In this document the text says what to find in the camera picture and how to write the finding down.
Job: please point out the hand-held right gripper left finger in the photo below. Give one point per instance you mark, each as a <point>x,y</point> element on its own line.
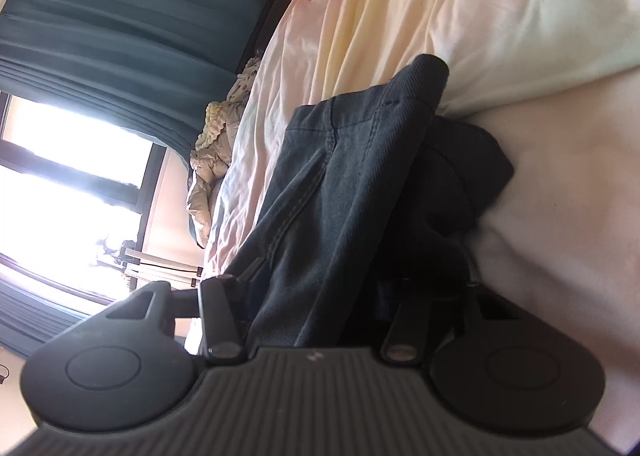
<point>217,306</point>

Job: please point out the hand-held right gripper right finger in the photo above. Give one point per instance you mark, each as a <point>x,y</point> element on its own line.
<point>407,331</point>

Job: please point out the dark grey jeans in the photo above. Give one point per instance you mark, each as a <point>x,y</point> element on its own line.
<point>340,196</point>

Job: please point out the beige duvet pile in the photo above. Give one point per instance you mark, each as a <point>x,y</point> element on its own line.
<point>205,186</point>

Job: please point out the dark framed window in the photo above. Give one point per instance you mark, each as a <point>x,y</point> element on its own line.
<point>75,186</point>

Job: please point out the cream fluffy blanket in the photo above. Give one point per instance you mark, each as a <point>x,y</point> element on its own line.
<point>214,119</point>

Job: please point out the blue curtain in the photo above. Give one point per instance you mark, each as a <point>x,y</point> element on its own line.
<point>125,11</point>
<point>30,311</point>

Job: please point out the floral blanket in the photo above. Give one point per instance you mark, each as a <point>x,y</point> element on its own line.
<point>245,79</point>

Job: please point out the black armchair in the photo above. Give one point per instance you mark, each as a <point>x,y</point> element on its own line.
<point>272,11</point>

